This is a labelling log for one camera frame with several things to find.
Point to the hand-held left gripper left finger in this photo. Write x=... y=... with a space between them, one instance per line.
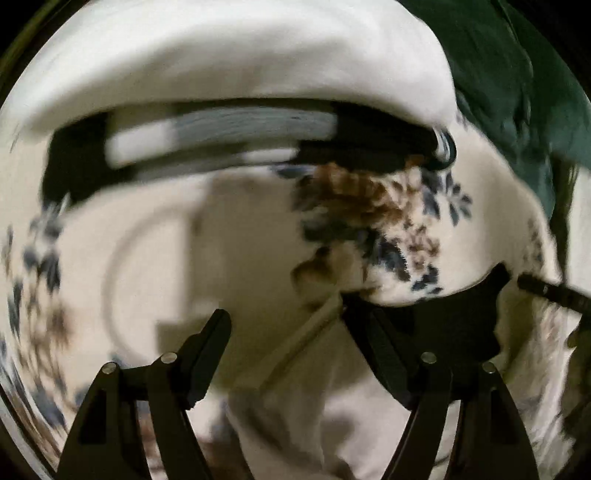
x=211 y=342

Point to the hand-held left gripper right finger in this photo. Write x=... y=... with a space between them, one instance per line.
x=370 y=337

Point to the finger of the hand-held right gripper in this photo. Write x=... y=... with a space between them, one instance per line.
x=554 y=293

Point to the cream white garment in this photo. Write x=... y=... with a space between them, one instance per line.
x=240 y=258

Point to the floral bedsheet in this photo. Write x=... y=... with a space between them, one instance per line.
x=401 y=217

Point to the black white striped cloth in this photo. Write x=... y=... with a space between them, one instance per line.
x=369 y=147

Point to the dark green cloth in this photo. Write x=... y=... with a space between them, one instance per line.
x=508 y=92

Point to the white cloth with black stripes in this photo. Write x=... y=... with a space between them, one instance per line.
x=231 y=55

